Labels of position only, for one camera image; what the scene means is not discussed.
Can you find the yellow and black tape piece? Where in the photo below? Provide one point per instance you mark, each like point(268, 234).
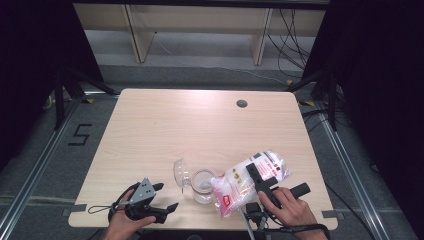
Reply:
point(88, 100)
point(289, 82)
point(308, 103)

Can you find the person's right hand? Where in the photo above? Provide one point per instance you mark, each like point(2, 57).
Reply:
point(293, 211)

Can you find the black metal stand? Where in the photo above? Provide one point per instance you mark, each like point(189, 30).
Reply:
point(59, 103)
point(332, 106)

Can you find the person's left hand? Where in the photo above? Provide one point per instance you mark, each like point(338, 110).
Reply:
point(121, 228)

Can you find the grey tape tab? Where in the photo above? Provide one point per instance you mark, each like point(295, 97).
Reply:
point(76, 209)
point(331, 214)

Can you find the black curtain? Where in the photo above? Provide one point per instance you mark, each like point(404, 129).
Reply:
point(26, 66)
point(383, 83)

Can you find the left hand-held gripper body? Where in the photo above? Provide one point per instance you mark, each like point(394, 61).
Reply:
point(144, 193)

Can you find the red and white sugar bag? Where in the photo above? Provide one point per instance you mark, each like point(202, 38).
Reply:
point(233, 186)

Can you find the white sugar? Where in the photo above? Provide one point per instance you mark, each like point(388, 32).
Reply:
point(203, 184)

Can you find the long metal floor rail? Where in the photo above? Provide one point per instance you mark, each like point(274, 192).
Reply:
point(37, 168)
point(348, 173)

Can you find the short metal floor rail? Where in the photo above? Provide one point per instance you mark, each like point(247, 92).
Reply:
point(33, 201)

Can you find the white shelf unit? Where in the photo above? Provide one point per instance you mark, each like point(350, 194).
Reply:
point(140, 40)

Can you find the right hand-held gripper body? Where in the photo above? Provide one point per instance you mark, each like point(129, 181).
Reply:
point(270, 185)

